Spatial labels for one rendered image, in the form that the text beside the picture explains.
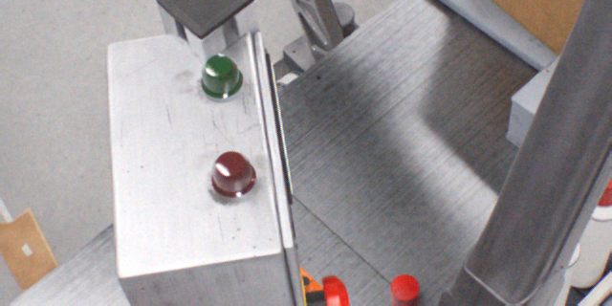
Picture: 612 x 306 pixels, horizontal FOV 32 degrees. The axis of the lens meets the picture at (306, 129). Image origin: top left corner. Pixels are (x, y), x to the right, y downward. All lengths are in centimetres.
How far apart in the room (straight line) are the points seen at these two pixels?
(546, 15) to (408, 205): 31
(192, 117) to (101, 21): 206
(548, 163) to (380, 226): 65
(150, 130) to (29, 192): 182
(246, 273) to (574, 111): 23
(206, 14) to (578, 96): 23
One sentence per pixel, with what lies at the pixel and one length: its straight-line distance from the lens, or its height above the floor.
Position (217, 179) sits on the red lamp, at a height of 149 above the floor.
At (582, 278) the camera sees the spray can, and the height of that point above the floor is 91.
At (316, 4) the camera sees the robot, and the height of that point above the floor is 55.
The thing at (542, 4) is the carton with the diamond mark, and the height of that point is 92.
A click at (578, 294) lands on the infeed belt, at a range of 126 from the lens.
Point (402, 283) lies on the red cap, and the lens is 126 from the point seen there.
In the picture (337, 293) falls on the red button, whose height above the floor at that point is 134.
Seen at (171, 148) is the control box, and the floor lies 147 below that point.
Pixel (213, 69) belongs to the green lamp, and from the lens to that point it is 64.
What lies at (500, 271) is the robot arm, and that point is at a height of 133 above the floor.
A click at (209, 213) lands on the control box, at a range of 61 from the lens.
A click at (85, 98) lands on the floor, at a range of 257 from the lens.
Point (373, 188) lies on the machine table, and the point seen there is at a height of 83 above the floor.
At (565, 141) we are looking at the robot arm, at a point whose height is 143.
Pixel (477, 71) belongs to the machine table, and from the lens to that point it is 147.
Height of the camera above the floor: 200
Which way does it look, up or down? 56 degrees down
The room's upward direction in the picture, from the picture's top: 7 degrees counter-clockwise
